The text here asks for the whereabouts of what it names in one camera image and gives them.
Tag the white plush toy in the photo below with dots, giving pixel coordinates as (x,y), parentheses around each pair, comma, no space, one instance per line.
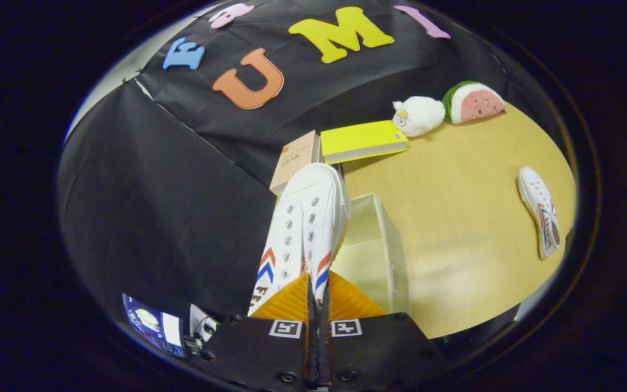
(419,115)

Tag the computer monitor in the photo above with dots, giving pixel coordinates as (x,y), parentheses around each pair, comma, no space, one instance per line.
(150,324)

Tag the white canvas shoe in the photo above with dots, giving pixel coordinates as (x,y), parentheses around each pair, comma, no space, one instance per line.
(539,209)
(308,218)

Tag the small white desk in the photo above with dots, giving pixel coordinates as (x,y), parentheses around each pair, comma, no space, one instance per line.
(203,321)

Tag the green fabric storage box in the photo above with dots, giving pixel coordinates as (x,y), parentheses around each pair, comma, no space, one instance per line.
(368,256)

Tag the black backdrop cloth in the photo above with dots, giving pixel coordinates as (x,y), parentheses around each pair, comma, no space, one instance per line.
(155,207)

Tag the yellow cover book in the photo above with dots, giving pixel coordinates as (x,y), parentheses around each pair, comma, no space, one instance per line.
(362,139)

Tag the watermelon slice plush toy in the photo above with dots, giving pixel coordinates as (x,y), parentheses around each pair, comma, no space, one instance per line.
(477,103)

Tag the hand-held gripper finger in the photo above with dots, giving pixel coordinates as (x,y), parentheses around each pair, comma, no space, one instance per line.
(312,354)
(324,354)

